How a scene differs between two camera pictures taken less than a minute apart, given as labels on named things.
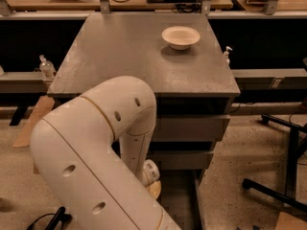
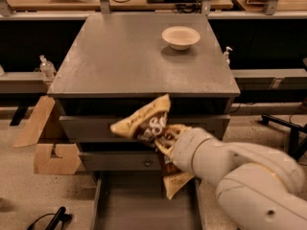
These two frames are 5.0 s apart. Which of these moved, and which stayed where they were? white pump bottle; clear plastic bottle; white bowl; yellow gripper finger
Moved: yellow gripper finger
Stayed: clear plastic bottle; white pump bottle; white bowl
